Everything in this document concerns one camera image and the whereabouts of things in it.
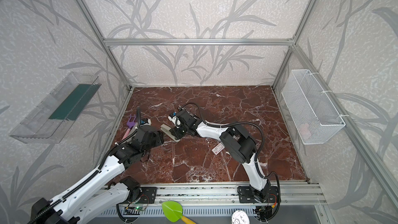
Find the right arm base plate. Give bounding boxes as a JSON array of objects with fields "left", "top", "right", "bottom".
[{"left": 237, "top": 186, "right": 280, "bottom": 204}]

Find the white wire mesh basket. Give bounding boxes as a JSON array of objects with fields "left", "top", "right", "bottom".
[{"left": 282, "top": 69, "right": 346, "bottom": 145}]

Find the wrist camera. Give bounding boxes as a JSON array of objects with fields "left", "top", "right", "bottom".
[
  {"left": 168, "top": 112, "right": 181, "bottom": 126},
  {"left": 137, "top": 118, "right": 151, "bottom": 126}
]

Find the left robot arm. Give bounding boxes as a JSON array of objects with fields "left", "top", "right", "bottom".
[{"left": 30, "top": 124, "right": 164, "bottom": 224}]

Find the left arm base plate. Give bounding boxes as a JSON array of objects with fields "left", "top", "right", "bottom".
[{"left": 123, "top": 187, "right": 158, "bottom": 204}]

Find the clear plastic wall bin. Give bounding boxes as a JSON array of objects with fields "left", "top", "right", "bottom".
[{"left": 9, "top": 72, "right": 101, "bottom": 144}]

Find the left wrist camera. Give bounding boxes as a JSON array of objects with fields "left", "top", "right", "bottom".
[{"left": 137, "top": 118, "right": 151, "bottom": 126}]

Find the purple plastic tool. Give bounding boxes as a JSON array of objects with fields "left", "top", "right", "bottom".
[{"left": 122, "top": 115, "right": 137, "bottom": 140}]

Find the white black stapler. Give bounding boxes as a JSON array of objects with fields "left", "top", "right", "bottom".
[{"left": 160, "top": 124, "right": 180, "bottom": 143}]

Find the aluminium front rail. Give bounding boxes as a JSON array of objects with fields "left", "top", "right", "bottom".
[{"left": 66, "top": 183, "right": 327, "bottom": 207}]

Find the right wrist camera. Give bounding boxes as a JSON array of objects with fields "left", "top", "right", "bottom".
[{"left": 168, "top": 112, "right": 181, "bottom": 126}]

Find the red white staple box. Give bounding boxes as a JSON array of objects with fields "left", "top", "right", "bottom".
[{"left": 212, "top": 143, "right": 225, "bottom": 155}]

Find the pink object in basket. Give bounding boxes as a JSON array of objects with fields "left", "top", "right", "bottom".
[{"left": 298, "top": 123, "right": 312, "bottom": 140}]

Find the green plastic scoop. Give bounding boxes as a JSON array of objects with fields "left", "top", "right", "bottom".
[{"left": 162, "top": 201, "right": 195, "bottom": 224}]

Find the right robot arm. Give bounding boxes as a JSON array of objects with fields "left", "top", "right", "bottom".
[{"left": 161, "top": 108, "right": 280, "bottom": 205}]

